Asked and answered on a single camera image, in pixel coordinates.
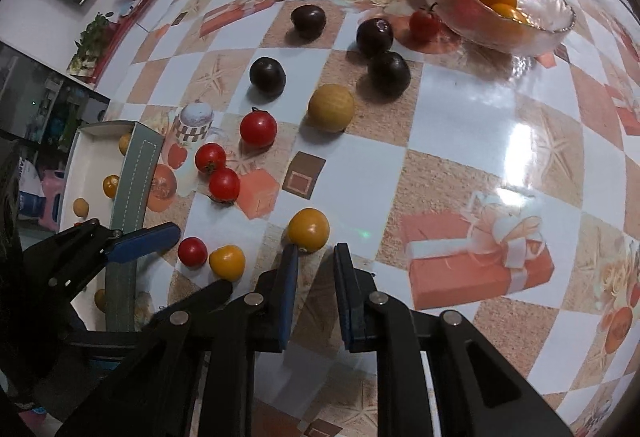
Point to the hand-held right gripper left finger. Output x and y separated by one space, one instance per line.
289 297

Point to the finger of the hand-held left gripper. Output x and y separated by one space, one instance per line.
145 239
205 297

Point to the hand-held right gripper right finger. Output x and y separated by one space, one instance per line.
344 302

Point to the white tray with grey rim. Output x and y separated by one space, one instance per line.
137 187

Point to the tan longan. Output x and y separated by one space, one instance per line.
100 299
330 108
80 207

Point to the red cherry tomato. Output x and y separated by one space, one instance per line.
223 184
424 24
210 158
258 128
192 251

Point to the pink stool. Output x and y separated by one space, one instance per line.
50 197

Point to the blue container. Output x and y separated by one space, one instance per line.
30 206

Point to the dark cabinet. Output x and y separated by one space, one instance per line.
50 107

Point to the dark purple plum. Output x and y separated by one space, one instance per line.
267 77
389 73
308 19
374 36

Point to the checkered printed tablecloth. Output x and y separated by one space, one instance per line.
450 127

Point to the green potted plant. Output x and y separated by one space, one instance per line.
90 42

